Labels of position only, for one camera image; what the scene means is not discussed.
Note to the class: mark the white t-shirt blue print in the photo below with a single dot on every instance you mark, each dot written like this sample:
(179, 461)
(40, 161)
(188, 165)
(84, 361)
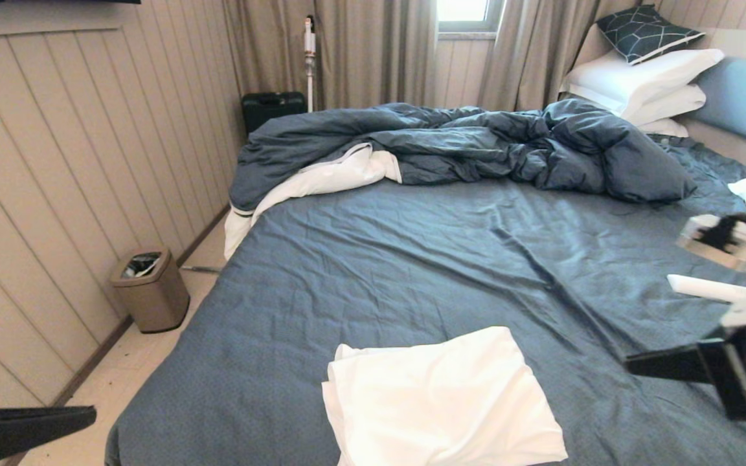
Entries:
(444, 401)

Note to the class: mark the brown trash bin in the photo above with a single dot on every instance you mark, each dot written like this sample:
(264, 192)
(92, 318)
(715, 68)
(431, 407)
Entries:
(151, 298)

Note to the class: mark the blue bed with headboard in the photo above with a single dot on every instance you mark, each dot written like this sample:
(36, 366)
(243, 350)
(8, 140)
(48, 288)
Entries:
(412, 259)

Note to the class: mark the dark blue crumpled duvet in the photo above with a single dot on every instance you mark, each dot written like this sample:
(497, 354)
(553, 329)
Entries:
(476, 147)

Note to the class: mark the dark patterned pillow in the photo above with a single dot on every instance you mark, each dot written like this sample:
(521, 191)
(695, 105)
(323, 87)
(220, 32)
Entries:
(646, 33)

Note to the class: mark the beige curtain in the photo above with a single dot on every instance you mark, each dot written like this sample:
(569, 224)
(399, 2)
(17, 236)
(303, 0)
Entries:
(535, 58)
(360, 52)

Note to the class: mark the window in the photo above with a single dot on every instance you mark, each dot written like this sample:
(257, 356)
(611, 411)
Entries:
(467, 11)

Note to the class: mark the black suitcase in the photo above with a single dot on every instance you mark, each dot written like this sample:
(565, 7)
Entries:
(274, 110)

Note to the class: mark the white stick vacuum cleaner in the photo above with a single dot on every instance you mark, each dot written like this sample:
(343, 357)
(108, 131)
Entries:
(309, 68)

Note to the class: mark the beige bed headboard frame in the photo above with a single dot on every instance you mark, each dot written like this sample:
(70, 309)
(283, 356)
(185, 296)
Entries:
(735, 149)

